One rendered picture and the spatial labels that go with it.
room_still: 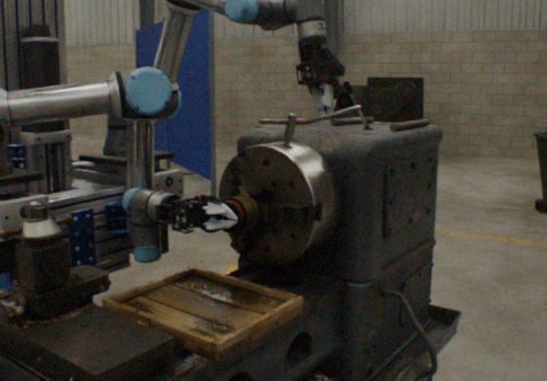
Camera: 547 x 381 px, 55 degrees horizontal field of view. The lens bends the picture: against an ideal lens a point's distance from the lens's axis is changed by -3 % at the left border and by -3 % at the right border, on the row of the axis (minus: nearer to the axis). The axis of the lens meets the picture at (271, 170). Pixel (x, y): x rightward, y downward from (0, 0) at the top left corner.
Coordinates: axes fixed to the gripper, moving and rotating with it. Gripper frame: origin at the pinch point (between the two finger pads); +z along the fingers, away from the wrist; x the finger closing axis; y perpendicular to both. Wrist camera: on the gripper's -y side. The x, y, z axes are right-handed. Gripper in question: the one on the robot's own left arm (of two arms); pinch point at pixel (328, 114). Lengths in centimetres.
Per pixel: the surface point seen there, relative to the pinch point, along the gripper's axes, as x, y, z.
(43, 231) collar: -15, 77, 15
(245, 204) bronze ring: -8.3, 29.4, 19.0
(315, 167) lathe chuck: 1.7, 12.3, 13.1
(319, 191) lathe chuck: 3.7, 15.3, 19.0
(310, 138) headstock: -6.5, 0.6, 5.6
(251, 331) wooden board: 2, 46, 43
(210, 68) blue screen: -342, -331, -91
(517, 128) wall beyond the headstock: -169, -968, 39
